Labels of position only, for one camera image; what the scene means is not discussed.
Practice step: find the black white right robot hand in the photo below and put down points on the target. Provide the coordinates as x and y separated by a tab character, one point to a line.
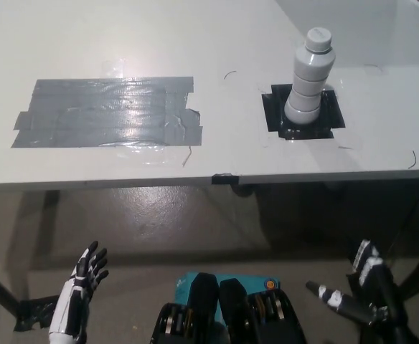
374	286

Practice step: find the white ribbed bottle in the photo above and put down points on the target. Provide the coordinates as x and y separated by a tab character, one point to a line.
308	71

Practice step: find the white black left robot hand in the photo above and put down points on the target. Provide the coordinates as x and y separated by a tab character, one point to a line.
67	308

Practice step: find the dark round table fitting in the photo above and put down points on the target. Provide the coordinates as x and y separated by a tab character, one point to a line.
243	189

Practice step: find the black teal robot torso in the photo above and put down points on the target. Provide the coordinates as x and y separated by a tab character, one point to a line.
231	315

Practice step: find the grey duct tape patch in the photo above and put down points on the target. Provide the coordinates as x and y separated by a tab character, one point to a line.
105	111

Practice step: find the black tape square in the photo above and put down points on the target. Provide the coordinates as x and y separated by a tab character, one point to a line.
302	132

